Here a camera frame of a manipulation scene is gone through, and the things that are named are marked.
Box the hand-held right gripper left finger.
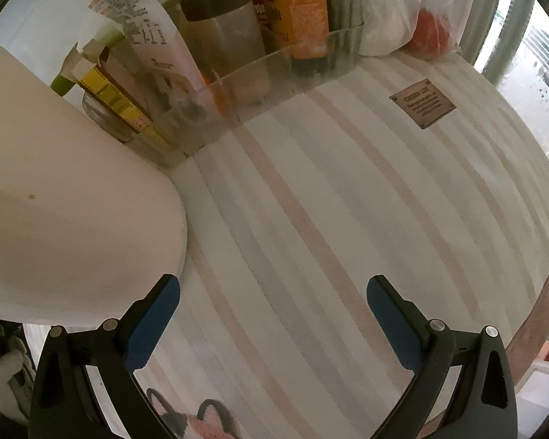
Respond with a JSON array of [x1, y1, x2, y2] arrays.
[[27, 274, 180, 439]]

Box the clear plastic jar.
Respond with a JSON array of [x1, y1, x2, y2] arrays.
[[179, 0, 268, 78]]

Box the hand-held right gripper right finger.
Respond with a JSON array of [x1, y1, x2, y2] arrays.
[[367, 275, 518, 439]]

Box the beige utensil holder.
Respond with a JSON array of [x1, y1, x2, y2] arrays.
[[0, 46, 188, 325]]

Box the striped cat print table mat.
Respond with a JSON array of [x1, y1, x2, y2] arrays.
[[23, 50, 549, 439]]

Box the yellow seasoning packet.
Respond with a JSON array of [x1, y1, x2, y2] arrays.
[[71, 39, 172, 147]]

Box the white seasoning packet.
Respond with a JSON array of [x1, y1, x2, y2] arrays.
[[88, 0, 206, 101]]

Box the red plastic pouch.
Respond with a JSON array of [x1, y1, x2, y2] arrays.
[[409, 7, 460, 58]]

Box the person's left hand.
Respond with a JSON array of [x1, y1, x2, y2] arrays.
[[0, 350, 30, 408]]

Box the small glass jar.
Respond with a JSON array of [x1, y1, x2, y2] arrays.
[[81, 91, 135, 143]]

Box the clear plastic tray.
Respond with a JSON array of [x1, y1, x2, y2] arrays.
[[80, 23, 367, 170]]

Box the orange label sauce bottle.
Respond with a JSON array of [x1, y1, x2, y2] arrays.
[[265, 0, 344, 74]]

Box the white window frame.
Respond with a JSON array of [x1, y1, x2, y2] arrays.
[[457, 0, 549, 101]]

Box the clear plastic bag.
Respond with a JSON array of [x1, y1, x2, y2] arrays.
[[348, 0, 463, 60]]

